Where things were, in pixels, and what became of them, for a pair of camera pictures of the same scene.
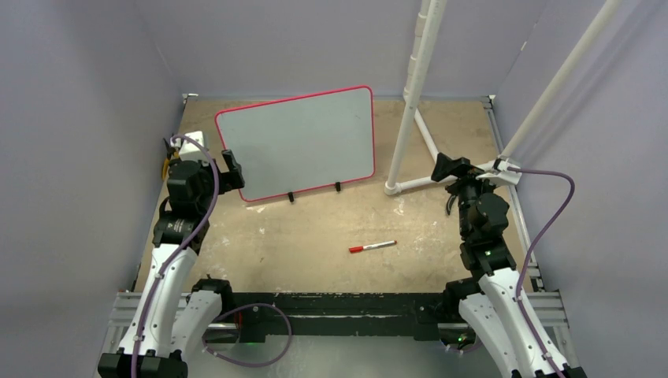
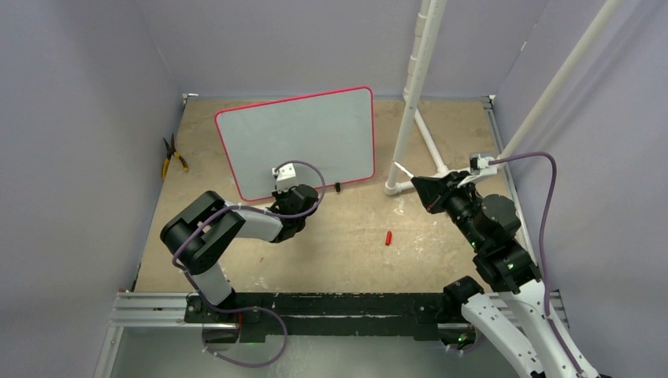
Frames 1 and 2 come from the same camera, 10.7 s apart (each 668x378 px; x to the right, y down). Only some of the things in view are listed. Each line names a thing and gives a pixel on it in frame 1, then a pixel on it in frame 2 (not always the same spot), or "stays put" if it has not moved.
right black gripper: x=446 y=165 → x=433 y=191
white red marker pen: x=361 y=248 → x=406 y=171
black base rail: x=339 y=314 stays put
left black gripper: x=231 y=179 → x=279 y=194
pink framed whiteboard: x=301 y=142 stays put
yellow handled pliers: x=171 y=152 stays put
